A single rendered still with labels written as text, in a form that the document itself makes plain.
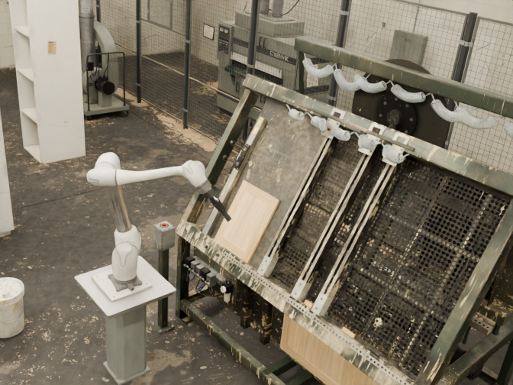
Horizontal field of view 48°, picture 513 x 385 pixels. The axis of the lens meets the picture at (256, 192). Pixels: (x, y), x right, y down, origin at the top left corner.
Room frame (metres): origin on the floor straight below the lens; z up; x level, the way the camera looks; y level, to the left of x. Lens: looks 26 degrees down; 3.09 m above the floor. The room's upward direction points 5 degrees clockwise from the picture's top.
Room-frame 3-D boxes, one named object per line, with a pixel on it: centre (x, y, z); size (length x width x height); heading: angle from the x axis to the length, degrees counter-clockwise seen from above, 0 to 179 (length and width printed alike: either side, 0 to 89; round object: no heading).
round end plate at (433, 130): (3.89, -0.91, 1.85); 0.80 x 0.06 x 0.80; 44
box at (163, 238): (3.69, 0.65, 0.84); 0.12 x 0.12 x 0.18; 44
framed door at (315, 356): (2.96, -0.59, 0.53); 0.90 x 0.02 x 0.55; 44
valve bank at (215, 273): (3.42, 0.30, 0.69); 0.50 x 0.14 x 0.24; 44
